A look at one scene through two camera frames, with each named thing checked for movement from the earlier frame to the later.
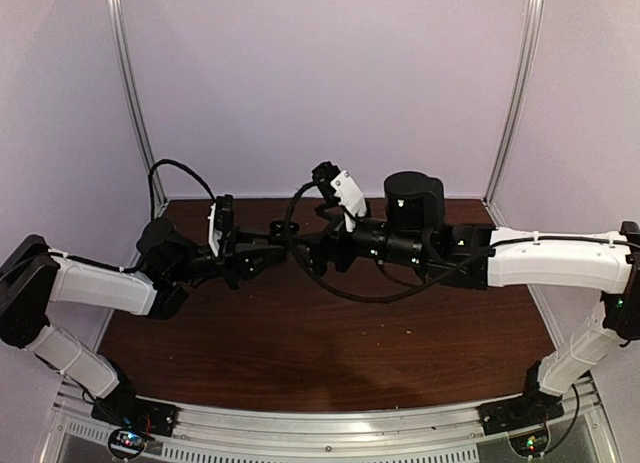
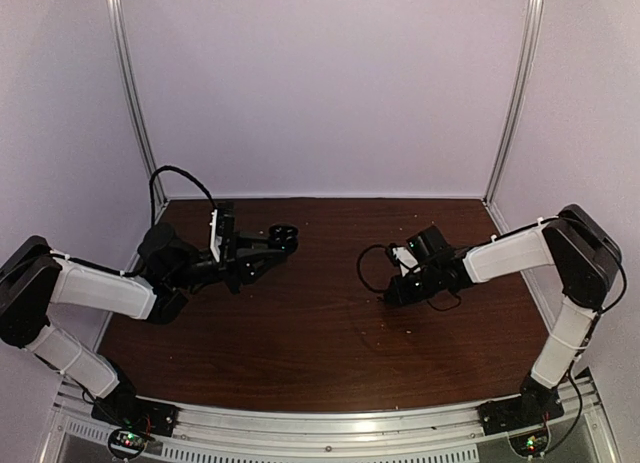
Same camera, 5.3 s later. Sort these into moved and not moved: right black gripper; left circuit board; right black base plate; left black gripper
Moved: right black gripper
Not moved: left circuit board; right black base plate; left black gripper
